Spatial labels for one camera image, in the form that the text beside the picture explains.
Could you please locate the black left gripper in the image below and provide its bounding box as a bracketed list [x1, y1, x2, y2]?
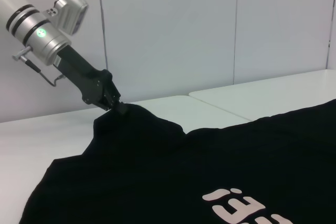
[53, 45, 130, 116]

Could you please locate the black t-shirt with white print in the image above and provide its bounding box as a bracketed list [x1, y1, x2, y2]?
[19, 99, 336, 224]

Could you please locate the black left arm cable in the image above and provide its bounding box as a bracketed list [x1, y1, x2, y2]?
[12, 45, 66, 87]

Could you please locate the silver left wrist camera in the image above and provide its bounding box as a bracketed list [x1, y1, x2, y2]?
[53, 0, 89, 36]

